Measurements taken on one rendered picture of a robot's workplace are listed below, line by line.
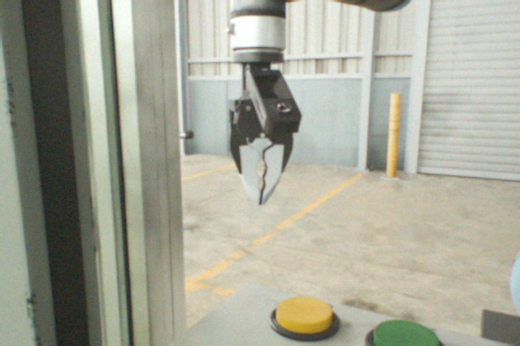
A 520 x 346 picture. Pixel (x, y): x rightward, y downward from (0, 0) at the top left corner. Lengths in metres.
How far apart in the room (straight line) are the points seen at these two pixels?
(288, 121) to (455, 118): 5.35
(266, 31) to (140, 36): 0.31
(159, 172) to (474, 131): 5.60
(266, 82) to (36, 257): 0.41
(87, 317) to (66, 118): 0.10
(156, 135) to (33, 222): 0.12
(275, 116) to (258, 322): 0.26
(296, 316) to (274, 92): 0.31
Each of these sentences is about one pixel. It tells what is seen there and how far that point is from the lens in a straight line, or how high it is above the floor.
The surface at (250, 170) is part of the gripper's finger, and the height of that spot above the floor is 0.95.
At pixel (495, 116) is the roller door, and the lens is 5.82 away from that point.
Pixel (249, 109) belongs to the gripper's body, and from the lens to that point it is 0.59.
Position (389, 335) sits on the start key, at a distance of 0.31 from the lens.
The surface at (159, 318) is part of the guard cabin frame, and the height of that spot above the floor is 0.90.
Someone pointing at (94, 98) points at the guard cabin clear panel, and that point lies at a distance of 0.30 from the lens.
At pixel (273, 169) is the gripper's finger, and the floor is 0.95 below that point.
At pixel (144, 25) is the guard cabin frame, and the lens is 0.31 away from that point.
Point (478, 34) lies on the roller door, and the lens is 5.86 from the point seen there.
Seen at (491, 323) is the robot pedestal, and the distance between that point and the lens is 0.71.
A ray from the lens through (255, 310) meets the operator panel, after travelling 0.35.
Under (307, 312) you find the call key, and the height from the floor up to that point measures 0.91.
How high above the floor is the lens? 1.06
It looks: 12 degrees down
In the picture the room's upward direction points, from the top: straight up
